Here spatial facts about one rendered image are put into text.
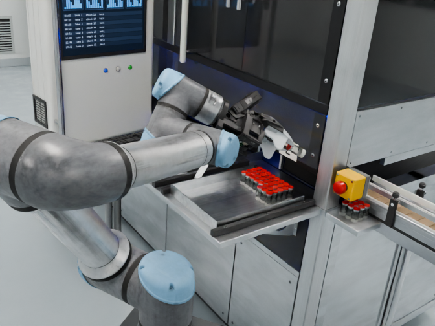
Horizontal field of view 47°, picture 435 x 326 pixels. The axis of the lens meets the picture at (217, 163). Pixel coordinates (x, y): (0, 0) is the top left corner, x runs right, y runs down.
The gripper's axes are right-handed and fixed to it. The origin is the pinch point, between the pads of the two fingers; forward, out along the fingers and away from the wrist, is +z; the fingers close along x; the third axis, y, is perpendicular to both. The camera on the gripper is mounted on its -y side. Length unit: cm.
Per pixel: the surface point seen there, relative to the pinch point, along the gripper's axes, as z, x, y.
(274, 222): 17.3, -29.3, 3.4
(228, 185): 7.4, -46.2, -13.2
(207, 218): -1.8, -34.7, 8.8
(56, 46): -64, -65, -48
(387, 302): 66, -33, 10
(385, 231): 49, -17, -4
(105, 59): -46, -76, -64
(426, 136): 63, -11, -46
